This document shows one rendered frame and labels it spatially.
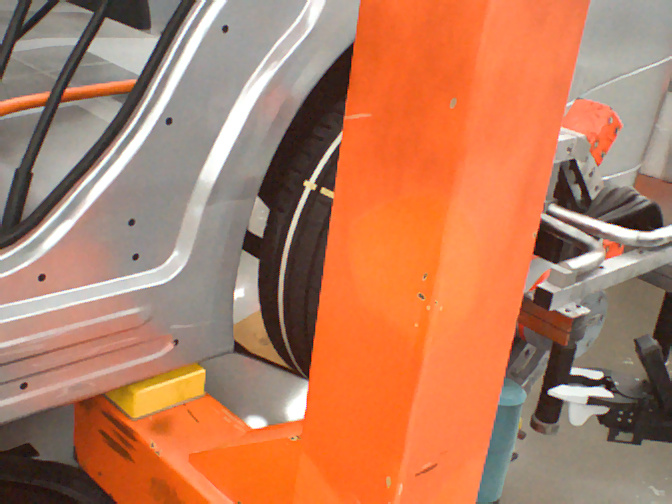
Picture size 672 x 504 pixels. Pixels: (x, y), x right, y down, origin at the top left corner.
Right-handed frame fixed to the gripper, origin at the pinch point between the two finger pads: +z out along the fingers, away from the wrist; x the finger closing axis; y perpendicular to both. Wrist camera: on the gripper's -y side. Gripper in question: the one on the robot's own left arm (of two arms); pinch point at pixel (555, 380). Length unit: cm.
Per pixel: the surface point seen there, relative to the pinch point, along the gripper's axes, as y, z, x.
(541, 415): 5.4, 1.2, -1.3
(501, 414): 11.7, 4.8, 7.7
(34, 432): 83, 105, 86
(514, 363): 18.7, -3.4, 38.2
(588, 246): -17.4, -3.5, 11.8
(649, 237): -17.6, -15.0, 18.7
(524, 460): 83, -29, 101
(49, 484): 33, 76, 3
